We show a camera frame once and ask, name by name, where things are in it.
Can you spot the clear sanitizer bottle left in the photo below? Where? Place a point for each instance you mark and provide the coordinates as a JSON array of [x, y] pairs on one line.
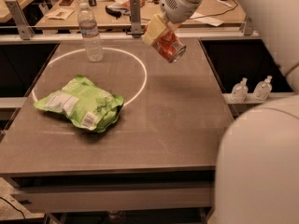
[[239, 91]]

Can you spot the metal bracket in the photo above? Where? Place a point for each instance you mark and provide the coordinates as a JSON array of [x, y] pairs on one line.
[[24, 30], [247, 27], [135, 18]]

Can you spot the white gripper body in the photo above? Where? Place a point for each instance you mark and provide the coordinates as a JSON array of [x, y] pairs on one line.
[[177, 6]]

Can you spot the white paper card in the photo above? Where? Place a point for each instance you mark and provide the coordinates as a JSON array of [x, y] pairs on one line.
[[60, 14]]

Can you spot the right metal bracket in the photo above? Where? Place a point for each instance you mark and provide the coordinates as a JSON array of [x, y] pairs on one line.
[[247, 27]]

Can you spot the white table drawer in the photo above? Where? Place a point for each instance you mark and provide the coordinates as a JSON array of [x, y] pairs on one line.
[[116, 197]]

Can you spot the red coke can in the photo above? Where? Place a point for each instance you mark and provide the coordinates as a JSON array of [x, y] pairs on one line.
[[166, 44]]

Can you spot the clear sanitizer bottle right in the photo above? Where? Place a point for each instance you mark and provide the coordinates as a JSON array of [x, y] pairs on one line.
[[263, 89]]

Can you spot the left metal bracket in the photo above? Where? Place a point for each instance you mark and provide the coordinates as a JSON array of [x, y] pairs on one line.
[[24, 30]]

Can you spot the clear sanitizer bottle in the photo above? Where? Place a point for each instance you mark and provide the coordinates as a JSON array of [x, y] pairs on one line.
[[239, 91], [263, 89]]

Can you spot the black sunglasses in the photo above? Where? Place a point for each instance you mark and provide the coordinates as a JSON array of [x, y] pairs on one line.
[[112, 12]]

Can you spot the brown phone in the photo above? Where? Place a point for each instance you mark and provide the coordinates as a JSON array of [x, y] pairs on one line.
[[66, 2]]

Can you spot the white paper sheet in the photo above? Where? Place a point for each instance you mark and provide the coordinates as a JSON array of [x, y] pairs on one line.
[[206, 19]]

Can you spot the green chip bag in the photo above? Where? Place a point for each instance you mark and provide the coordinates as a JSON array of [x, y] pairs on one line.
[[84, 104]]

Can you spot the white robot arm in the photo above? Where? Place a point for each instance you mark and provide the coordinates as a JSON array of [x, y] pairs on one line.
[[257, 175]]

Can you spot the middle metal bracket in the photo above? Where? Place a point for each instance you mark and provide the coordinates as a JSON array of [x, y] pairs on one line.
[[135, 18]]

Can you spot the clear plastic water bottle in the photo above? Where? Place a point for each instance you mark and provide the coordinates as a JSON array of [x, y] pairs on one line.
[[89, 31]]

